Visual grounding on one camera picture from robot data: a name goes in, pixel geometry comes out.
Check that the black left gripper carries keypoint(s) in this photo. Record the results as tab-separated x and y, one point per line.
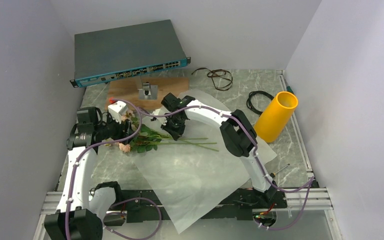
120	127

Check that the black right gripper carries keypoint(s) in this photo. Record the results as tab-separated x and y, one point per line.
176	133

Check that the pink flower bouquet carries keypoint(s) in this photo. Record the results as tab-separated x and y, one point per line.
149	139

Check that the white wrapping paper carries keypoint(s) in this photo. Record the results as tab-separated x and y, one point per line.
189	180

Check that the brown satin ribbon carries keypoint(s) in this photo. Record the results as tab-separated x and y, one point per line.
221	74

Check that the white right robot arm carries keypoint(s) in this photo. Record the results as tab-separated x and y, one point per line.
240	138

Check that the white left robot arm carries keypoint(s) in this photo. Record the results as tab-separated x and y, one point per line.
79	216

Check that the yellow cylindrical vase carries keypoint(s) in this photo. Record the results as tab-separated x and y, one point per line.
276	115

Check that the brown wooden board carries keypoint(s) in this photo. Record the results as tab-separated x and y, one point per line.
127	89

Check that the yellow black screwdriver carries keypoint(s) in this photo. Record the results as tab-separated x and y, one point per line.
273	174

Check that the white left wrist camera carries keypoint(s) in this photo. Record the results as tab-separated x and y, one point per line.
118	111

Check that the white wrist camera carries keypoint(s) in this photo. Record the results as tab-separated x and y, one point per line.
159	113
118	111

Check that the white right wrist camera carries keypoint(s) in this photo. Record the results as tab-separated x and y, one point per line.
159	113

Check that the metal switch stand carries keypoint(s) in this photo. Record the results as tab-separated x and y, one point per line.
146	90

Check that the grey network switch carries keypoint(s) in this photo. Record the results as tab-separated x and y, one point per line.
108	55

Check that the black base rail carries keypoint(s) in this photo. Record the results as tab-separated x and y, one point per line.
241	205

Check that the teal handled tool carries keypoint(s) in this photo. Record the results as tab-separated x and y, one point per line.
289	89

